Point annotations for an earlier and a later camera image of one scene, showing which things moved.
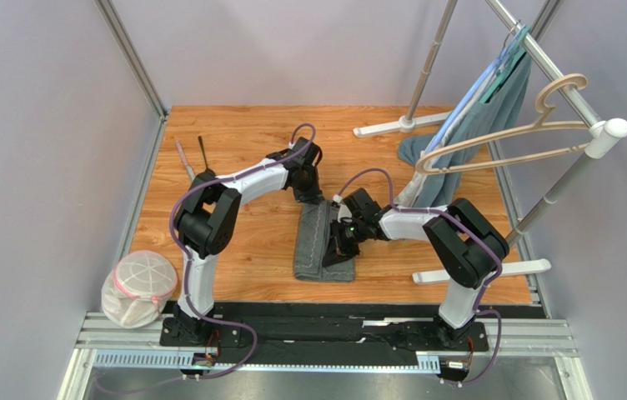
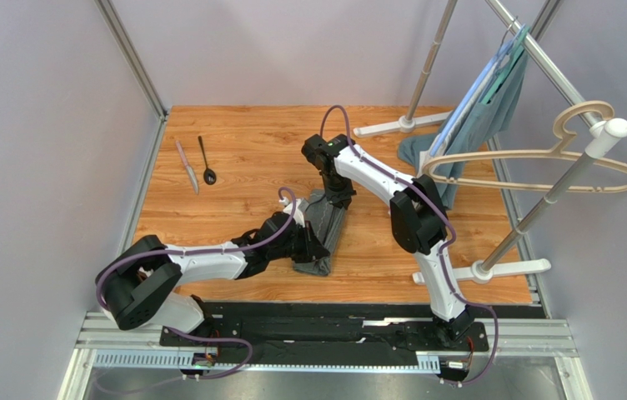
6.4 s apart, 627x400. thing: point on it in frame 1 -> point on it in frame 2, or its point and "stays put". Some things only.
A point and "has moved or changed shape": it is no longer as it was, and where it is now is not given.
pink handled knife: [190, 172] stays put
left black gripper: [313, 195] -> [313, 247]
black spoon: [208, 172] stays put
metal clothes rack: [603, 137] stays put
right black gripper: [340, 240] -> [338, 196]
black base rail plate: [322, 334] stays put
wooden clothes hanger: [578, 80] -> [605, 110]
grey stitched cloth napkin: [316, 221] has moved or changed shape
